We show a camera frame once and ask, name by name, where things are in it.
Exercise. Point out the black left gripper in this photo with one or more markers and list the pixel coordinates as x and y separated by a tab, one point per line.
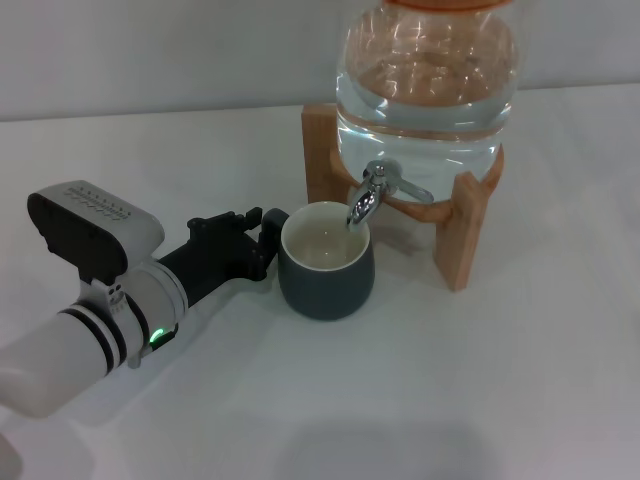
215	260

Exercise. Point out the grey black wrist camera box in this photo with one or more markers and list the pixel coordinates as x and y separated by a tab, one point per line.
90	230

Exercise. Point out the black cup with white interior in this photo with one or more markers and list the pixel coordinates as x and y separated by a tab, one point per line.
325	290

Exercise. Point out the wooden dispenser stand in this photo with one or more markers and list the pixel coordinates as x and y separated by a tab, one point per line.
465	235

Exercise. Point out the glass water dispenser jar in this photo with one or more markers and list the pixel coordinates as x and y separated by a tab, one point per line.
425	90

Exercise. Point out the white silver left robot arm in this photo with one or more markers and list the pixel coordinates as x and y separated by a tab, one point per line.
75	355

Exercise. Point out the chrome faucet tap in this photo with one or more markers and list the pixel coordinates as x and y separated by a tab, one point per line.
370	197

